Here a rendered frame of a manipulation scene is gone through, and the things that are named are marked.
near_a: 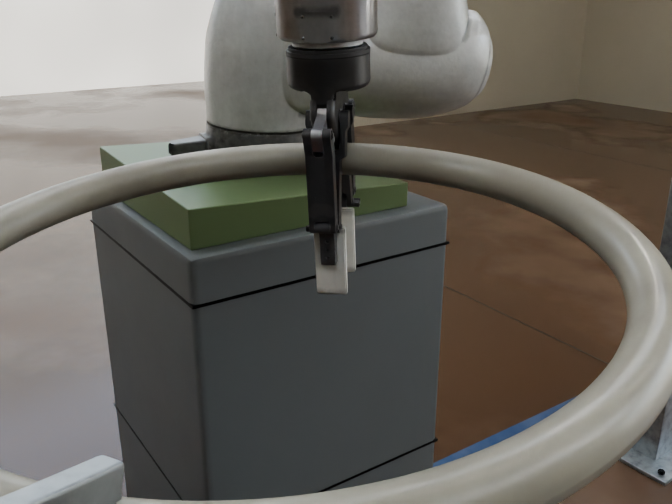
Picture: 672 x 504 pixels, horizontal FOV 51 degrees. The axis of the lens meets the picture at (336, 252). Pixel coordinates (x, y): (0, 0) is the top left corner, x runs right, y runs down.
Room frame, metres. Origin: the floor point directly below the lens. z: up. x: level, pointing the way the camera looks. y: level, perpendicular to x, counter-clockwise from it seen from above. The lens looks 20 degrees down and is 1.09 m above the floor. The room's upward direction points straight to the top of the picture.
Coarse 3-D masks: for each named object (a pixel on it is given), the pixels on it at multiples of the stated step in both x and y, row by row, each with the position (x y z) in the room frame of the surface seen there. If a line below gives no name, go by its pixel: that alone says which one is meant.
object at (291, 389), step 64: (128, 256) 0.94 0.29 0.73; (192, 256) 0.76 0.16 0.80; (256, 256) 0.80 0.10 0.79; (384, 256) 0.91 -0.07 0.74; (128, 320) 0.96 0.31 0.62; (192, 320) 0.76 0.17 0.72; (256, 320) 0.80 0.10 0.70; (320, 320) 0.85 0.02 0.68; (384, 320) 0.91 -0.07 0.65; (128, 384) 1.00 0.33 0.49; (192, 384) 0.77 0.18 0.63; (256, 384) 0.79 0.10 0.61; (320, 384) 0.85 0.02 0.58; (384, 384) 0.91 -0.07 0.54; (128, 448) 1.03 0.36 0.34; (192, 448) 0.78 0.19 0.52; (256, 448) 0.79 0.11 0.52; (320, 448) 0.85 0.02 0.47; (384, 448) 0.91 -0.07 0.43
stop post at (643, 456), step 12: (660, 252) 1.50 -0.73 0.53; (660, 420) 1.45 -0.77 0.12; (648, 432) 1.47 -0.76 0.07; (660, 432) 1.45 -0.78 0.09; (636, 444) 1.49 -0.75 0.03; (648, 444) 1.46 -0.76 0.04; (660, 444) 1.45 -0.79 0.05; (624, 456) 1.46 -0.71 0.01; (636, 456) 1.46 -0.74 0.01; (648, 456) 1.46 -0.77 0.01; (660, 456) 1.46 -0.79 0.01; (636, 468) 1.42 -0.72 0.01; (648, 468) 1.41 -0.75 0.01; (660, 468) 1.41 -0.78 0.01; (660, 480) 1.37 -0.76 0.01
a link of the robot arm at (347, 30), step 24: (288, 0) 0.62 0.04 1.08; (312, 0) 0.61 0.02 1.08; (336, 0) 0.61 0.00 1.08; (360, 0) 0.62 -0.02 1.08; (288, 24) 0.62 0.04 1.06; (312, 24) 0.61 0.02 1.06; (336, 24) 0.61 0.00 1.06; (360, 24) 0.62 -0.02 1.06; (312, 48) 0.62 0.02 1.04; (336, 48) 0.62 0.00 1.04
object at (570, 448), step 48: (288, 144) 0.66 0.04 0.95; (48, 192) 0.55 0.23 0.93; (96, 192) 0.58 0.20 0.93; (144, 192) 0.61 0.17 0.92; (480, 192) 0.58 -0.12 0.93; (528, 192) 0.53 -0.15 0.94; (576, 192) 0.50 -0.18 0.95; (0, 240) 0.49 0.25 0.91; (624, 240) 0.42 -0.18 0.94; (624, 288) 0.38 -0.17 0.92; (624, 336) 0.32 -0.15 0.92; (624, 384) 0.27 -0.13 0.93; (528, 432) 0.24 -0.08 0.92; (576, 432) 0.24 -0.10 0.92; (624, 432) 0.25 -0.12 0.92; (0, 480) 0.22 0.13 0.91; (384, 480) 0.22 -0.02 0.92; (432, 480) 0.21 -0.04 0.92; (480, 480) 0.22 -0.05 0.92; (528, 480) 0.22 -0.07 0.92; (576, 480) 0.23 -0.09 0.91
